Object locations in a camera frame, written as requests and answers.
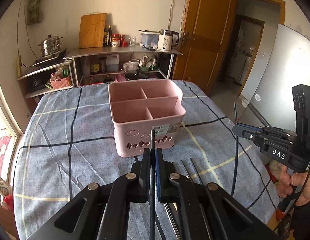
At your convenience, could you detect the hanging green bag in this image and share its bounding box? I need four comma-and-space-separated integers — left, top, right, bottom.
26, 0, 43, 25

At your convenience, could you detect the metal kitchen shelf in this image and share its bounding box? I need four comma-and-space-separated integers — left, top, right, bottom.
17, 45, 180, 99

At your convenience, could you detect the pink woven basket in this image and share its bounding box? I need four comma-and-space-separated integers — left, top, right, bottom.
50, 74, 72, 89

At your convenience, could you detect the brown wooden door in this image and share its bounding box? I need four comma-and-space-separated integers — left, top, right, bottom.
172, 0, 237, 95

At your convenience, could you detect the pink plastic utensil basket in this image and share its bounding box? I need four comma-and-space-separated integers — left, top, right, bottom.
108, 79, 186, 158

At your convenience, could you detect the black chopstick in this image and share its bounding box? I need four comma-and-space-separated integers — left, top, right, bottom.
190, 158, 204, 185
150, 129, 156, 240
231, 101, 239, 197
180, 160, 193, 183

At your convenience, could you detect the induction cooktop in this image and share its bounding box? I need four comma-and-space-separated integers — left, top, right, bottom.
32, 49, 67, 67

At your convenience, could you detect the person's right hand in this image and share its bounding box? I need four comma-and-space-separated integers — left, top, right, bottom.
277, 165, 310, 206

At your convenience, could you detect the wooden cutting board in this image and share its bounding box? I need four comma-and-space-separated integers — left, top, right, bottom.
79, 13, 107, 49

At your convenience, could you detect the silver refrigerator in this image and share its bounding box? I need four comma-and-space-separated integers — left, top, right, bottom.
239, 24, 310, 132

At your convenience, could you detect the red lidded jar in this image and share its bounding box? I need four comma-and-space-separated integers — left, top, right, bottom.
111, 34, 121, 47

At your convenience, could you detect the white plastic jug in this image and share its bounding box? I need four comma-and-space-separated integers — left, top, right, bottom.
106, 54, 120, 73

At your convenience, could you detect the clear plastic container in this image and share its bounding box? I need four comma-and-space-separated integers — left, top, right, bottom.
138, 29, 160, 48

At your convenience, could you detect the white electric kettle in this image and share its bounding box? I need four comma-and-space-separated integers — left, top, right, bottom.
157, 29, 179, 51

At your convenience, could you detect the blue plaid tablecloth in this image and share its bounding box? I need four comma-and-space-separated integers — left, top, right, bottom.
13, 81, 279, 239

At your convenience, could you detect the dark sauce bottle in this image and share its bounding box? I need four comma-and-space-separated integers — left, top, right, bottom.
107, 25, 112, 46

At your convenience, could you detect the stainless steel steamer pot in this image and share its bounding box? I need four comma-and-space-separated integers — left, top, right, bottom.
38, 34, 64, 57

